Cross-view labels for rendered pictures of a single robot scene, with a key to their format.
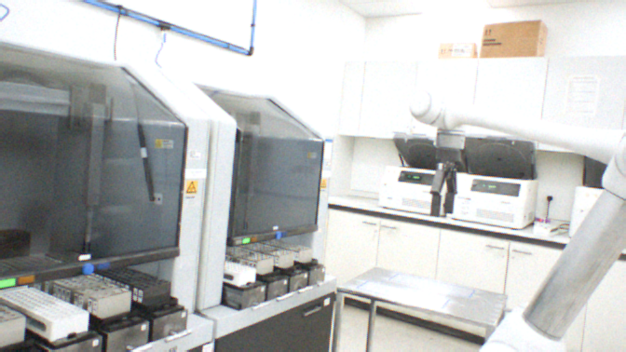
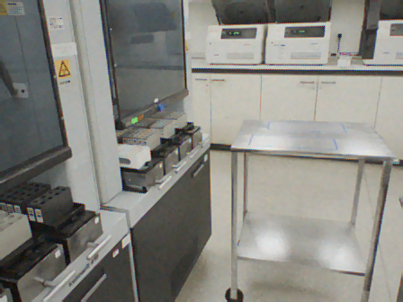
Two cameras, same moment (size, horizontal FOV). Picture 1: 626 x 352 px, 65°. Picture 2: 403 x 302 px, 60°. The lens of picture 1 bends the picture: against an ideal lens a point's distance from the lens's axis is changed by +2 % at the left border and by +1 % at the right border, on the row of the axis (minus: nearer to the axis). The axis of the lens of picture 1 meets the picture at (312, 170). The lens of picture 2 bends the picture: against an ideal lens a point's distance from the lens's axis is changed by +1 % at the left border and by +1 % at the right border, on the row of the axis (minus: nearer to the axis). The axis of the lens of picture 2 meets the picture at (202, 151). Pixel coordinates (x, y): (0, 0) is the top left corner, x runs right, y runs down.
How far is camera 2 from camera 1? 0.72 m
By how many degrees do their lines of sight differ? 22
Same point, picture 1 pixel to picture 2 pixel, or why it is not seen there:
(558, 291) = not seen: outside the picture
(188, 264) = (83, 162)
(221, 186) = (96, 63)
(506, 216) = (314, 55)
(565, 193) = (352, 29)
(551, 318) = not seen: outside the picture
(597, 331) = (383, 131)
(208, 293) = (109, 184)
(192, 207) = (70, 94)
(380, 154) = (196, 17)
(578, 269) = not seen: outside the picture
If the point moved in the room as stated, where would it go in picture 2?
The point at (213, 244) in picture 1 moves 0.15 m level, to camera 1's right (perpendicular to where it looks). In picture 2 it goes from (103, 132) to (150, 128)
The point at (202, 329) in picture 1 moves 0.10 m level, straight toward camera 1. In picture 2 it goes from (118, 225) to (125, 243)
